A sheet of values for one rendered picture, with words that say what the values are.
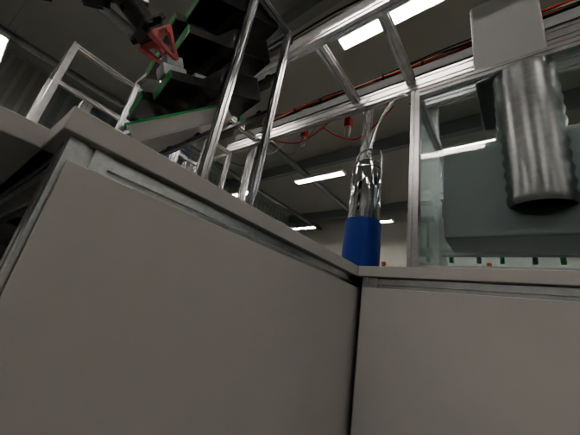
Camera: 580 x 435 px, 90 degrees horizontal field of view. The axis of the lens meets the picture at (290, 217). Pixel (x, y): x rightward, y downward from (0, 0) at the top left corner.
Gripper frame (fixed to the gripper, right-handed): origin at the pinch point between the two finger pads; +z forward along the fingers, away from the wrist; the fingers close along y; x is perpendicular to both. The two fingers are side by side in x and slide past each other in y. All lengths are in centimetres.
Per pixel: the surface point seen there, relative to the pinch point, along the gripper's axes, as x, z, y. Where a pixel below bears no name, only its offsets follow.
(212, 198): 37, 25, -31
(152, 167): 41, 16, -32
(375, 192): -38, 79, -16
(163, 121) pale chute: 17.3, 11.2, -5.2
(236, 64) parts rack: -11.0, 9.4, -9.5
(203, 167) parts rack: 19.4, 24.5, -9.2
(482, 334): 22, 80, -56
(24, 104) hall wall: -258, -216, 829
